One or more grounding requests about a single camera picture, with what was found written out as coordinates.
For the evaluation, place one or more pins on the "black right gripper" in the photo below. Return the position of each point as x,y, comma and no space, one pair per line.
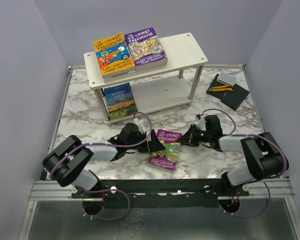
189,138

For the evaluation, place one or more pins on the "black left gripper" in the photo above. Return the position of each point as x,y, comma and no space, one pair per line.
155,145

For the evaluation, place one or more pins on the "purple green treehouse book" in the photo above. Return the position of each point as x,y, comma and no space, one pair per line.
167,158

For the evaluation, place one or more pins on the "Animal Farm book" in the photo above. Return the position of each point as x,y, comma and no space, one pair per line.
120,101

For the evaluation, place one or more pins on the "blue treehouse book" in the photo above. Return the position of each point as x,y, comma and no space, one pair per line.
147,65

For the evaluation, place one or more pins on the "Little Women book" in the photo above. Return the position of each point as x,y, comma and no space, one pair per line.
114,74

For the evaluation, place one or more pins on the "purple 52-Storey Treehouse book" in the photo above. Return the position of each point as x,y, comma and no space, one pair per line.
145,45

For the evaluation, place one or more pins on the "yellow 130-Storey Treehouse book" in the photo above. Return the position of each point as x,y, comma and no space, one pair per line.
113,53

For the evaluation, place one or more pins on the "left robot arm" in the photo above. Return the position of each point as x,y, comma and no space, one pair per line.
66,163

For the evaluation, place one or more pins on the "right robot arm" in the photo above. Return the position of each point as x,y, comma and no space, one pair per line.
264,158

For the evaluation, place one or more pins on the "large black mat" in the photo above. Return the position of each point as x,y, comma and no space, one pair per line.
220,95

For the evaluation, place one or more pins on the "white two-tier shelf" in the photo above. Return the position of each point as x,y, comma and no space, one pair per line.
158,89

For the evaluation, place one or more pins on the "small black mat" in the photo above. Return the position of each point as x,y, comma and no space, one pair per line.
234,99

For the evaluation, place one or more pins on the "grey white box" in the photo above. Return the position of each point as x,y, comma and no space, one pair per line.
226,79

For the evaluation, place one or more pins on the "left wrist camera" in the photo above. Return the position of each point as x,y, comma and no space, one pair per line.
141,123

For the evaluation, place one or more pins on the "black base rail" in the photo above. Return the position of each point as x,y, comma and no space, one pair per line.
175,193

